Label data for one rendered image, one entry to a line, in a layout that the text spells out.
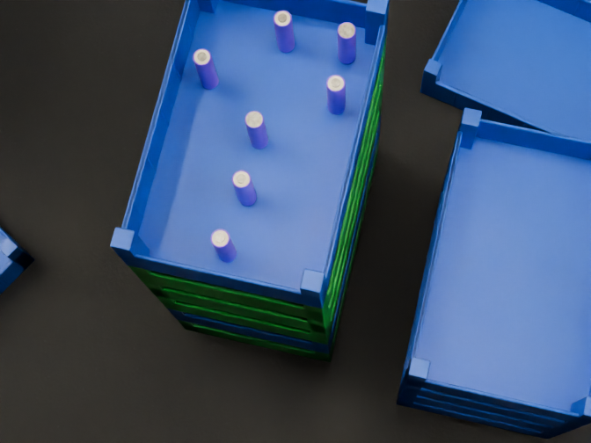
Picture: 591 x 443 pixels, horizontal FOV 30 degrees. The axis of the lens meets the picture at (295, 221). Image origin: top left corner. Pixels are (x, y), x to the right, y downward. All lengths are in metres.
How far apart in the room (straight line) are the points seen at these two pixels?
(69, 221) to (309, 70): 0.54
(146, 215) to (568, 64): 0.72
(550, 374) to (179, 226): 0.44
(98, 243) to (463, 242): 0.54
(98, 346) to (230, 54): 0.52
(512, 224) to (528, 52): 0.40
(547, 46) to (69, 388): 0.81
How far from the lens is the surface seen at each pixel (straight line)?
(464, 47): 1.60
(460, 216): 1.26
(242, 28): 1.17
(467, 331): 1.24
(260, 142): 1.10
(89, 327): 1.52
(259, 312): 1.19
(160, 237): 1.10
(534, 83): 1.59
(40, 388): 1.53
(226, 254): 1.06
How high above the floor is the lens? 1.46
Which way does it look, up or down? 75 degrees down
